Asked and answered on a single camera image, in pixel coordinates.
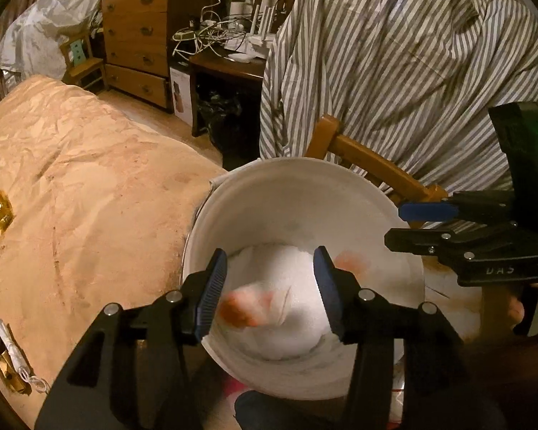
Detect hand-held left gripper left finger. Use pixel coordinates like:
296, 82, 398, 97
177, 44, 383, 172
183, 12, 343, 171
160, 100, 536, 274
35, 248, 228, 430

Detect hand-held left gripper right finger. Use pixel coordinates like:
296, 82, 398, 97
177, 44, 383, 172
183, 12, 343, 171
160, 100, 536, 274
313, 245, 507, 430

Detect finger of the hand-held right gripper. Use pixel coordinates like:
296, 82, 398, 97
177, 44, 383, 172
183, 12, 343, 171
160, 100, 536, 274
384, 221, 518, 269
398, 190, 518, 225

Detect white stained tissue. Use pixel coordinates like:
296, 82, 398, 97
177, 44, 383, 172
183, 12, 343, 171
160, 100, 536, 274
202, 242, 413, 361

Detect white plastic bucket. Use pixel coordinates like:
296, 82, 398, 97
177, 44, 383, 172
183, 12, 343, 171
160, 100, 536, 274
179, 157, 426, 401

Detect person's right forearm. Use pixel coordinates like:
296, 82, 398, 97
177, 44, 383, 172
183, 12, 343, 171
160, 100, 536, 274
462, 334, 538, 430

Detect person's right hand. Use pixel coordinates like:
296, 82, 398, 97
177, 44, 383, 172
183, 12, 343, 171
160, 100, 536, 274
475, 278, 538, 341

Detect wooden armchair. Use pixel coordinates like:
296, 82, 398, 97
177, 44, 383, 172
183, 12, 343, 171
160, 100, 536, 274
255, 0, 449, 229

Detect grey striped shirt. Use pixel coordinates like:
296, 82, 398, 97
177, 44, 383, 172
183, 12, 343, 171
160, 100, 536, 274
259, 0, 538, 198

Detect black plastic bag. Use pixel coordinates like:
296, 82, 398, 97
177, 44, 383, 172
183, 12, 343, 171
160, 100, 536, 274
196, 90, 261, 166

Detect white cardboard box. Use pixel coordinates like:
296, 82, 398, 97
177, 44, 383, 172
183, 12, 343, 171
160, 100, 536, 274
169, 66, 195, 126

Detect yellow plastic wrapper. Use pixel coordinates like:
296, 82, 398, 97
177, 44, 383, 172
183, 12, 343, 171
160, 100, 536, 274
0, 189, 15, 236

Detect dark wooden side table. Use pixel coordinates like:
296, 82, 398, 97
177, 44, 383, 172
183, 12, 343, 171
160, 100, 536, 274
189, 49, 270, 137

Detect white router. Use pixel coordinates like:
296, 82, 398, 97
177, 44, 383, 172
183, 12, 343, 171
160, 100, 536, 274
246, 2, 281, 59

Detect small wooden chair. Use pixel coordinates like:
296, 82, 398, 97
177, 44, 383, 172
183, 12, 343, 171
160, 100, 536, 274
60, 31, 106, 90

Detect wooden chest of drawers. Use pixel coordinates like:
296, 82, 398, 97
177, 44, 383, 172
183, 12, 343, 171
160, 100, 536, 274
101, 0, 173, 110

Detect silver plastic cover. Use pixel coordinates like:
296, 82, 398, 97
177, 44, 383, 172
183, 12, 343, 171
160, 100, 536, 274
0, 0, 131, 81

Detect coiled white cable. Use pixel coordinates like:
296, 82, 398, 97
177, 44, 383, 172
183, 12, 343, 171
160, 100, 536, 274
0, 319, 50, 395

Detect tangle of white cables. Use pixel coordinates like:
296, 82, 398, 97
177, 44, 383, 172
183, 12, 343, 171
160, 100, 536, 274
173, 0, 252, 54

